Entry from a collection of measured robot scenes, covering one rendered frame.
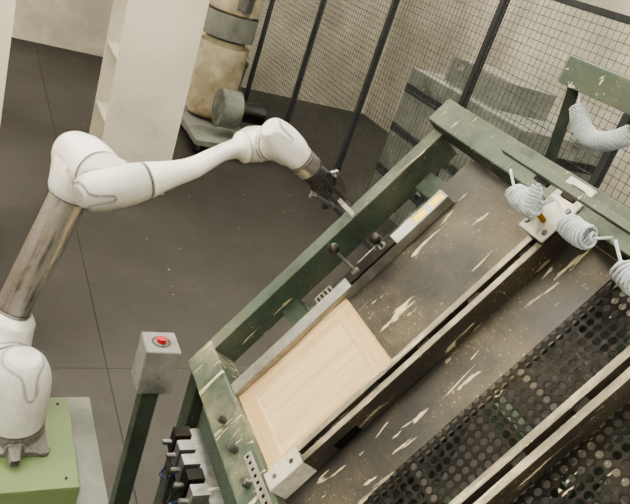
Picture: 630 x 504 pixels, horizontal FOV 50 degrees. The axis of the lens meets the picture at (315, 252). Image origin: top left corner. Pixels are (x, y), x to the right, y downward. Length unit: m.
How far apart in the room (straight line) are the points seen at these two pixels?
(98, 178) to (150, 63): 3.81
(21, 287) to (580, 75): 1.95
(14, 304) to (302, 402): 0.87
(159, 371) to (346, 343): 0.67
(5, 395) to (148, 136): 3.99
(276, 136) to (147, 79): 3.62
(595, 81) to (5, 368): 2.05
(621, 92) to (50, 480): 2.09
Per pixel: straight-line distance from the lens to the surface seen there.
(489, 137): 2.21
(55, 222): 1.95
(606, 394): 1.64
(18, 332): 2.07
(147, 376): 2.42
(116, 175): 1.78
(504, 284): 1.89
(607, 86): 2.54
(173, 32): 5.52
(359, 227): 2.41
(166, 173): 1.83
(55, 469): 2.06
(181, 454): 2.26
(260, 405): 2.24
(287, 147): 2.03
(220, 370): 2.40
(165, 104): 5.66
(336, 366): 2.11
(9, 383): 1.94
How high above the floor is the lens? 2.29
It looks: 24 degrees down
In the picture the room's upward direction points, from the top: 19 degrees clockwise
